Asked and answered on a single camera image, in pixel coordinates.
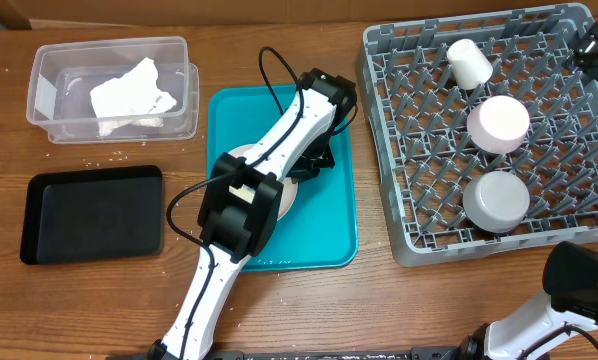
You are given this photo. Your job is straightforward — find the large white plate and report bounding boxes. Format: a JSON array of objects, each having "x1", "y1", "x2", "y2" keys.
[{"x1": 229, "y1": 144, "x2": 298, "y2": 220}]

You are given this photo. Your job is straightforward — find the small pink bowl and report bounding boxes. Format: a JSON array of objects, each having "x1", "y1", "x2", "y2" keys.
[{"x1": 466, "y1": 95, "x2": 530, "y2": 154}]

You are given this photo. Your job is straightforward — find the cream cup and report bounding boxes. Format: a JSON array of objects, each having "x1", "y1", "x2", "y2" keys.
[{"x1": 446, "y1": 39, "x2": 493, "y2": 90}]

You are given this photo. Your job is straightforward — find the grey bowl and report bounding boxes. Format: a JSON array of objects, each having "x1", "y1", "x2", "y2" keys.
[{"x1": 462, "y1": 171, "x2": 530, "y2": 233}]

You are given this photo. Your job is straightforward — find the white napkin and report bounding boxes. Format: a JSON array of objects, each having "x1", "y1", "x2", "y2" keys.
[{"x1": 90, "y1": 58, "x2": 177, "y2": 118}]

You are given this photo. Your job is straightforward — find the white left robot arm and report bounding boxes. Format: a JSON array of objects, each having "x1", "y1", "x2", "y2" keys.
[{"x1": 146, "y1": 68, "x2": 358, "y2": 360}]

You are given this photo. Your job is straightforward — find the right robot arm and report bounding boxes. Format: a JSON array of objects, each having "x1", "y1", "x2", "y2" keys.
[{"x1": 442, "y1": 241, "x2": 598, "y2": 359}]

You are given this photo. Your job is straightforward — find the grey dishwasher rack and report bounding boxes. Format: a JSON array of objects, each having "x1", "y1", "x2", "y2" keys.
[{"x1": 357, "y1": 3, "x2": 598, "y2": 267}]

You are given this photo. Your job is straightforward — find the teal serving tray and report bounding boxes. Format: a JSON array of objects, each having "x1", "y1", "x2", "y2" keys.
[{"x1": 206, "y1": 86, "x2": 359, "y2": 272}]

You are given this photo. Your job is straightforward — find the black tray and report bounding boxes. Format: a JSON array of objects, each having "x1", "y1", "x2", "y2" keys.
[{"x1": 20, "y1": 165, "x2": 164, "y2": 265}]

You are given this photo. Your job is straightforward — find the clear plastic bin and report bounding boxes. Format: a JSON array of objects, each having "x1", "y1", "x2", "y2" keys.
[{"x1": 26, "y1": 36, "x2": 199, "y2": 144}]

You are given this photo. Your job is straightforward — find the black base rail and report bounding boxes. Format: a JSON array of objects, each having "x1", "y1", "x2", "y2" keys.
[{"x1": 204, "y1": 346, "x2": 460, "y2": 360}]

